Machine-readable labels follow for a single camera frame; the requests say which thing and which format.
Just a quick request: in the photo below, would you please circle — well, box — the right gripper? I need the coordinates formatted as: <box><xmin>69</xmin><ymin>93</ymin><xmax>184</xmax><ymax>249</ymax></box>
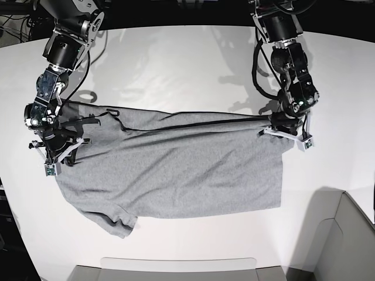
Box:
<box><xmin>42</xmin><ymin>128</ymin><xmax>78</xmax><ymax>167</ymax></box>

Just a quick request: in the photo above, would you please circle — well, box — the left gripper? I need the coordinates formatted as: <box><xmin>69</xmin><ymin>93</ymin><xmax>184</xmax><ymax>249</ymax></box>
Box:
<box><xmin>268</xmin><ymin>112</ymin><xmax>303</xmax><ymax>135</ymax></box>

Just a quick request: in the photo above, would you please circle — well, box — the grey T-shirt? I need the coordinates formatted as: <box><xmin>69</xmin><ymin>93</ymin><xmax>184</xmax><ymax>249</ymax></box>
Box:
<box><xmin>56</xmin><ymin>102</ymin><xmax>294</xmax><ymax>238</ymax></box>

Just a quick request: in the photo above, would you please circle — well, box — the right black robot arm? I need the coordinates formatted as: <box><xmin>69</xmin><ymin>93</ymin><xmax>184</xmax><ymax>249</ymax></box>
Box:
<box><xmin>24</xmin><ymin>0</ymin><xmax>104</xmax><ymax>176</ymax></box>

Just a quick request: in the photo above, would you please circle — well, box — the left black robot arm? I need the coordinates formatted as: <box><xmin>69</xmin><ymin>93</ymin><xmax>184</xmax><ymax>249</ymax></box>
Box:
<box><xmin>249</xmin><ymin>1</ymin><xmax>319</xmax><ymax>138</ymax></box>

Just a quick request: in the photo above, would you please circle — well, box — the grey bin front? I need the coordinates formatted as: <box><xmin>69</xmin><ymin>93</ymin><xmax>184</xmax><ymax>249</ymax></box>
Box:
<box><xmin>69</xmin><ymin>258</ymin><xmax>287</xmax><ymax>280</ymax></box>

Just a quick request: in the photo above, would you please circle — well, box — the grey bin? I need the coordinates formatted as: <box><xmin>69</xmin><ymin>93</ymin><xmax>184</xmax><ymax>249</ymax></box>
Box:
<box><xmin>69</xmin><ymin>258</ymin><xmax>287</xmax><ymax>280</ymax></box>
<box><xmin>312</xmin><ymin>190</ymin><xmax>375</xmax><ymax>281</ymax></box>

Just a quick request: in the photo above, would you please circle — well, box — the grey bin right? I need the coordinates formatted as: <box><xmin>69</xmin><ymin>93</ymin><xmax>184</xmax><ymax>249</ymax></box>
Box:
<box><xmin>312</xmin><ymin>190</ymin><xmax>375</xmax><ymax>281</ymax></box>

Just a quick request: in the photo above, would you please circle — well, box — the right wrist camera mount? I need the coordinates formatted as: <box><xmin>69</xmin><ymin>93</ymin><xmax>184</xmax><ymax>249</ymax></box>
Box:
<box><xmin>29</xmin><ymin>138</ymin><xmax>91</xmax><ymax>176</ymax></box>

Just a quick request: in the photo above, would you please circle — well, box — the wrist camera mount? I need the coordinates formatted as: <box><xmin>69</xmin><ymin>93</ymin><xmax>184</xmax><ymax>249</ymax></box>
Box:
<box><xmin>257</xmin><ymin>112</ymin><xmax>315</xmax><ymax>152</ymax></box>
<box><xmin>29</xmin><ymin>138</ymin><xmax>91</xmax><ymax>176</ymax></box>

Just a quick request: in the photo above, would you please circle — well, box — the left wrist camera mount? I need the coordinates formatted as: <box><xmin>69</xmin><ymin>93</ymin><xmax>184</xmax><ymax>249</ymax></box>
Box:
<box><xmin>257</xmin><ymin>112</ymin><xmax>315</xmax><ymax>152</ymax></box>

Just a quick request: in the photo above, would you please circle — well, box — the black cable bundle left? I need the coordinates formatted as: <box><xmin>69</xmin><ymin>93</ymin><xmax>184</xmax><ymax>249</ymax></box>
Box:
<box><xmin>0</xmin><ymin>11</ymin><xmax>45</xmax><ymax>47</ymax></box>

